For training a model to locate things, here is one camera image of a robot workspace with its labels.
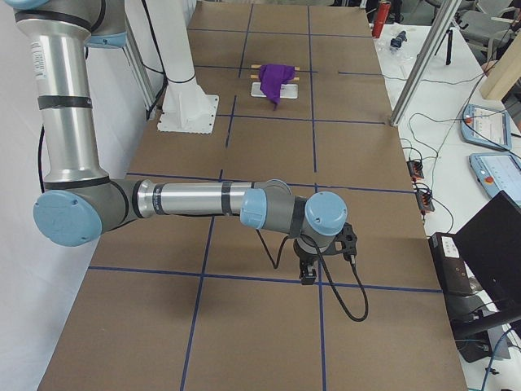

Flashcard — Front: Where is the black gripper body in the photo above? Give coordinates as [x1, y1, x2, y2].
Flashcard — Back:
[293, 239, 319, 285]

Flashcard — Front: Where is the purple microfibre towel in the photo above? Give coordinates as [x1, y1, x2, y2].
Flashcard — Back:
[260, 81, 288, 110]

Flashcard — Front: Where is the white rack base tray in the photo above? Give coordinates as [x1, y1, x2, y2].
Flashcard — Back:
[250, 81, 300, 100]

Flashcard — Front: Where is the red black connector hub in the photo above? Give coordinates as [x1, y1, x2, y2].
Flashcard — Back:
[406, 160, 424, 182]
[414, 183, 435, 215]

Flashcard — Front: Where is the black box with label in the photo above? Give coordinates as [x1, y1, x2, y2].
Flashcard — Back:
[428, 232, 475, 297]

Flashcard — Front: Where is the black monitor with stand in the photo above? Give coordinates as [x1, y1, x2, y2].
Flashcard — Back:
[445, 191, 520, 362]

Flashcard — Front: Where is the lower teach pendant tablet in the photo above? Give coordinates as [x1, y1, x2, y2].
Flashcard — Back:
[469, 152, 521, 204]

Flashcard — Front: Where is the teach pendant tablet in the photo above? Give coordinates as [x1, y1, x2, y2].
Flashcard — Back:
[460, 104, 512, 152]
[469, 152, 521, 204]

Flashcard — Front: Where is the upper teach pendant tablet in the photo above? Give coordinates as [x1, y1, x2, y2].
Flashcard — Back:
[460, 104, 512, 152]

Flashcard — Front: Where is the dark blue folded cloth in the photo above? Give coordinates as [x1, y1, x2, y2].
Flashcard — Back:
[390, 30, 407, 49]

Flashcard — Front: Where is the red cylinder can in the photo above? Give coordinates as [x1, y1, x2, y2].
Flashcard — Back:
[372, 0, 392, 38]

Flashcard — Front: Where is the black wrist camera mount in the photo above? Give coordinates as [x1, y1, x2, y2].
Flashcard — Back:
[335, 222, 357, 264]

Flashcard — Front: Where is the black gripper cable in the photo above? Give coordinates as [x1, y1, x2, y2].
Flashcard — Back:
[256, 231, 370, 323]

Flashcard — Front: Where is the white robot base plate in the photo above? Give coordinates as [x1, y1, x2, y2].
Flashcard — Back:
[157, 94, 219, 134]

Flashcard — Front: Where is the aluminium frame post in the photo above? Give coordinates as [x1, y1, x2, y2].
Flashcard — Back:
[389, 0, 461, 127]

